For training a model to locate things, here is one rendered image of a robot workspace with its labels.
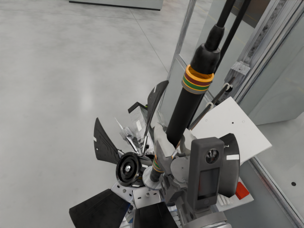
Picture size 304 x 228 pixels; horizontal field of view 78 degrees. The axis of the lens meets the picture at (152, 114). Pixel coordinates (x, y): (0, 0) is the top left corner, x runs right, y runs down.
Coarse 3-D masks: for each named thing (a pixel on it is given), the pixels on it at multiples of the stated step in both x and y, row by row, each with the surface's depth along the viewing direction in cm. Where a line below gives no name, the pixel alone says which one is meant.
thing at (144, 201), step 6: (144, 186) 65; (138, 192) 63; (144, 192) 64; (150, 192) 64; (156, 192) 65; (144, 198) 63; (150, 198) 63; (156, 198) 63; (138, 204) 61; (144, 204) 61; (150, 204) 62
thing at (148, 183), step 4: (176, 152) 50; (148, 168) 55; (144, 172) 53; (148, 172) 54; (164, 172) 53; (144, 176) 53; (148, 176) 53; (144, 180) 52; (148, 180) 52; (144, 184) 52; (148, 184) 51; (152, 184) 52; (156, 184) 52; (160, 184) 52; (148, 188) 52; (152, 188) 51; (156, 188) 51; (160, 188) 51
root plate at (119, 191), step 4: (116, 184) 70; (112, 188) 70; (116, 188) 70; (120, 188) 70; (124, 188) 70; (128, 188) 70; (132, 188) 70; (116, 192) 71; (120, 192) 71; (128, 192) 71; (120, 196) 71; (124, 196) 71; (128, 196) 71; (132, 196) 71; (128, 200) 71
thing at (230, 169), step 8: (224, 136) 61; (232, 136) 59; (224, 144) 58; (232, 144) 56; (184, 152) 66; (224, 152) 55; (232, 152) 53; (224, 160) 52; (232, 160) 51; (224, 168) 50; (232, 168) 49; (224, 176) 48; (232, 176) 47; (224, 184) 46; (232, 184) 46; (224, 192) 45; (232, 192) 44
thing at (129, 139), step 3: (114, 117) 103; (120, 126) 96; (126, 138) 90; (129, 138) 89; (129, 141) 88; (132, 141) 88; (129, 144) 88; (132, 144) 86; (132, 147) 86; (135, 147) 85; (135, 150) 84
